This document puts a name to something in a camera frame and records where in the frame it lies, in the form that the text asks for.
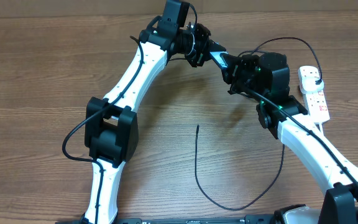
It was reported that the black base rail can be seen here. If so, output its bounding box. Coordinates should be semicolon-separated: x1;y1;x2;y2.
54;203;323;224

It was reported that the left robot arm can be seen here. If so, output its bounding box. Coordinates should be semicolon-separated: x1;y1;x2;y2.
80;1;227;223

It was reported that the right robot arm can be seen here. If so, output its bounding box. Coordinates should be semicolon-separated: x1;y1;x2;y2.
217;52;358;223

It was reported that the white charger plug adapter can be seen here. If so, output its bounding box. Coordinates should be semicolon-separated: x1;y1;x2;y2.
300;77;324;94

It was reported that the blue screen smartphone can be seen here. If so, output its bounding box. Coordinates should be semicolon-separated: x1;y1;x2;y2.
209;51;227;70

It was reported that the black charging cable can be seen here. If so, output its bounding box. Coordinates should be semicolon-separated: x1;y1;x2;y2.
194;37;324;212

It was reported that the white power strip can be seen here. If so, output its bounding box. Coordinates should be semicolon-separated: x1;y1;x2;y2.
298;65;330;124

